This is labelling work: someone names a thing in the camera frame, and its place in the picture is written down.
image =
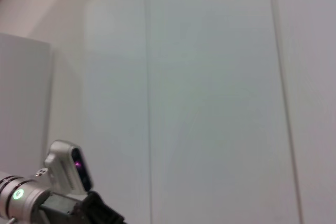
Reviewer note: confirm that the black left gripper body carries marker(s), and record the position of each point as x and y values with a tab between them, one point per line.
99	208

